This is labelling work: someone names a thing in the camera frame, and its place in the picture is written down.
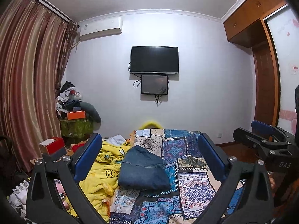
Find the small black wall monitor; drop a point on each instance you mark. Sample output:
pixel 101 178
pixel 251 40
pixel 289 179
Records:
pixel 154 84

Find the brown wooden door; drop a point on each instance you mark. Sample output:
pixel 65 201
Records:
pixel 265 83

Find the pile of clothes on stand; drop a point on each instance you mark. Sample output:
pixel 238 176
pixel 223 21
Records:
pixel 67 100

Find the green patterned covered stand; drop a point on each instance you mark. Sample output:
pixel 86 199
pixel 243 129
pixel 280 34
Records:
pixel 76 128

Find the striped red brown curtain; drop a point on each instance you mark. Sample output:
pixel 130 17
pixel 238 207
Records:
pixel 35 48

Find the white sliding door with hearts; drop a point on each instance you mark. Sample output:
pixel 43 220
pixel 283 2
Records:
pixel 283 27

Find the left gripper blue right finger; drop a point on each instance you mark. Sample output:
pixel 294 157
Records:
pixel 255 204

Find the dark green pillow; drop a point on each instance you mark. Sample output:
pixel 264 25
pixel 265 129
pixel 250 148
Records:
pixel 90 109

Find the wooden wardrobe frame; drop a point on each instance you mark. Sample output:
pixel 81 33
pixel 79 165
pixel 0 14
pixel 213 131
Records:
pixel 245 26

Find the white air conditioner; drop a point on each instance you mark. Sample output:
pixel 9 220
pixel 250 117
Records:
pixel 101 28

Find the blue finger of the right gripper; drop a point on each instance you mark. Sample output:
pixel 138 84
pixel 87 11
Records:
pixel 261 128
pixel 248 138

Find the red plush toy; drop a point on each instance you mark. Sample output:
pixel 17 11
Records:
pixel 75 147

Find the blue patchwork bedspread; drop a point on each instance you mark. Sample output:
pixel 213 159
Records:
pixel 192 184

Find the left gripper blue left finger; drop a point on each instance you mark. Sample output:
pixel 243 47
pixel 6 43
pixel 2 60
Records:
pixel 43 203

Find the black wall television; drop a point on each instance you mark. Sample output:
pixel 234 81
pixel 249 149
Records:
pixel 154 59

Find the yellow cartoon fleece blanket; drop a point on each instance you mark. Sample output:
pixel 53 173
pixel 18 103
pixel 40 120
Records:
pixel 102 180

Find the orange box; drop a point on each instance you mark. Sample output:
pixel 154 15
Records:
pixel 76 115

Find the red white box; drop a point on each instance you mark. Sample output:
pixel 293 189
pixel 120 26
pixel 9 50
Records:
pixel 50 146

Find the blue denim jacket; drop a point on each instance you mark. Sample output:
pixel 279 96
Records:
pixel 143 170

